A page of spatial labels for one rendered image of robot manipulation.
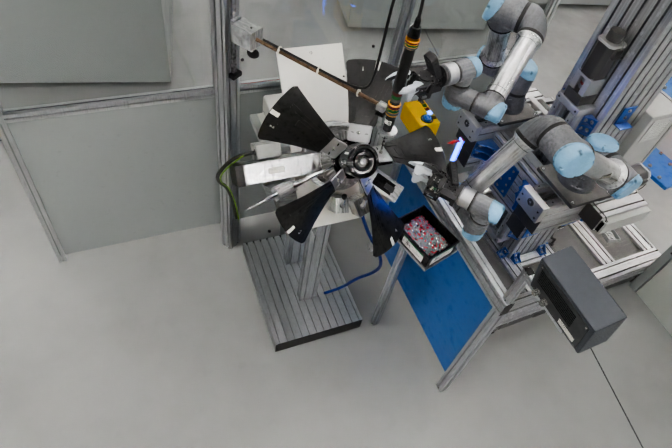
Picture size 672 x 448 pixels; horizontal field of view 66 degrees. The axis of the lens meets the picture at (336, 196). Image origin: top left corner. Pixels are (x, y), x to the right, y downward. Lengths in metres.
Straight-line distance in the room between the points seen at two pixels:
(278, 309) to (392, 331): 0.61
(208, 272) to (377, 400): 1.10
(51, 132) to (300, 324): 1.42
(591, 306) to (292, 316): 1.50
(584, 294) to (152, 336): 1.95
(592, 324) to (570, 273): 0.16
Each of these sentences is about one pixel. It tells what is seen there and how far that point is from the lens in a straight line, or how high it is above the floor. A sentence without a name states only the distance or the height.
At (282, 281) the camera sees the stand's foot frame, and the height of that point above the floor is 0.07.
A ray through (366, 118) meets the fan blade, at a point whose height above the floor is 1.30.
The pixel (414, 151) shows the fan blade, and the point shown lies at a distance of 1.94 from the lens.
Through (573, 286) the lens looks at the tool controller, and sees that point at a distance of 1.72.
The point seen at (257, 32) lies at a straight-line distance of 1.98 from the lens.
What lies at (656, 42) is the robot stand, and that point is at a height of 1.59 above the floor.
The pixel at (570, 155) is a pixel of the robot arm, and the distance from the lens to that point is 1.76.
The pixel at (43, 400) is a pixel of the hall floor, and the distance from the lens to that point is 2.77.
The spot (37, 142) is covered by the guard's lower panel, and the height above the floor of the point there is 0.84.
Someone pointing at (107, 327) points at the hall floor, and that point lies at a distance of 2.85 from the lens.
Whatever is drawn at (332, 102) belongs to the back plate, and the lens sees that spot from 2.04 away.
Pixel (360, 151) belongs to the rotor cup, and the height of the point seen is 1.25.
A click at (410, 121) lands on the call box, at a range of 2.30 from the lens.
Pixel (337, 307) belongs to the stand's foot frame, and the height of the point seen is 0.06.
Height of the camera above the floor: 2.47
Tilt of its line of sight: 48 degrees down
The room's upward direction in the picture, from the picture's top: 12 degrees clockwise
